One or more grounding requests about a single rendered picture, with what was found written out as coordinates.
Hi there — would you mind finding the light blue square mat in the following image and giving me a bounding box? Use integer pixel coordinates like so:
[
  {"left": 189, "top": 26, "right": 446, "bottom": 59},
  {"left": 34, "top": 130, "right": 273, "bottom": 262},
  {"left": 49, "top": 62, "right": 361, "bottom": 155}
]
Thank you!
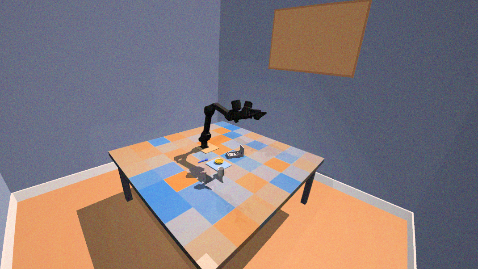
[{"left": 205, "top": 158, "right": 231, "bottom": 171}]

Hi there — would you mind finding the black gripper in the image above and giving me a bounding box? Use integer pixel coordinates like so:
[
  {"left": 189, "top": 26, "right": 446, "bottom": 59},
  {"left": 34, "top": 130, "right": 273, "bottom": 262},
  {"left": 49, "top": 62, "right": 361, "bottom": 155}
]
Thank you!
[{"left": 240, "top": 106, "right": 267, "bottom": 120}]

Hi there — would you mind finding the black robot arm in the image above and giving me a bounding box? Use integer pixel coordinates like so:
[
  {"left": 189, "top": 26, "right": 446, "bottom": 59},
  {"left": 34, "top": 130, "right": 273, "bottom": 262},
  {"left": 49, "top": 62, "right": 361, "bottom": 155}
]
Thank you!
[{"left": 198, "top": 100, "right": 252, "bottom": 149}]

